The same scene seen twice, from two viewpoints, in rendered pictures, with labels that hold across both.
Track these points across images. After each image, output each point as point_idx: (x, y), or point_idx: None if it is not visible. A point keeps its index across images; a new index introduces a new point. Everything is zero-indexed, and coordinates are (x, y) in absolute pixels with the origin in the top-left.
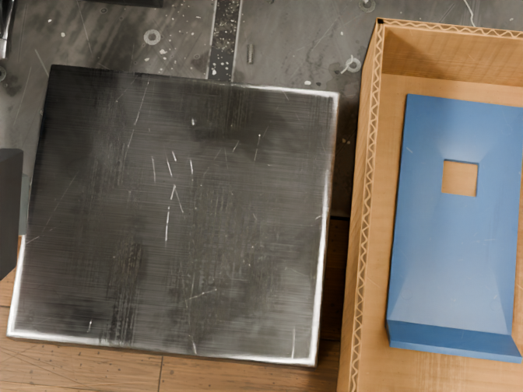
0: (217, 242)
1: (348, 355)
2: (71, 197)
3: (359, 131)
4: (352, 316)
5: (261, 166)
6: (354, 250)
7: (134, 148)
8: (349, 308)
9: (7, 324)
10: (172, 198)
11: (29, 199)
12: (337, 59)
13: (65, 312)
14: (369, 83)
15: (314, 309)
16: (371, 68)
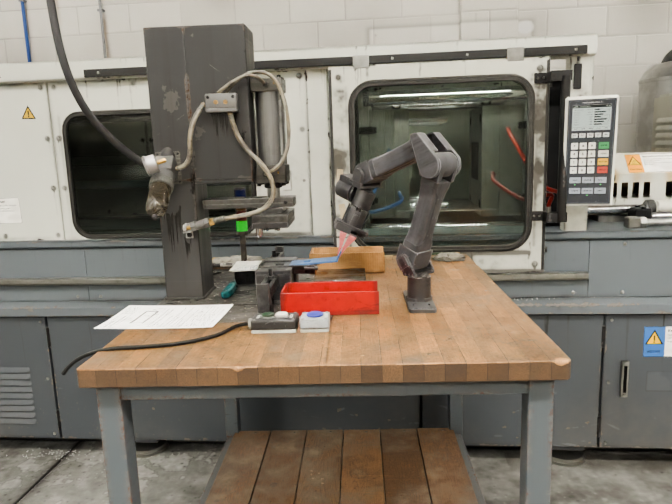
0: (345, 272)
1: (363, 256)
2: (339, 278)
3: (324, 267)
4: (357, 255)
5: (331, 271)
6: (346, 260)
7: (329, 276)
8: (355, 261)
9: (363, 280)
10: (338, 274)
11: (340, 280)
12: (308, 275)
13: (360, 277)
14: (319, 257)
15: (355, 268)
16: (317, 255)
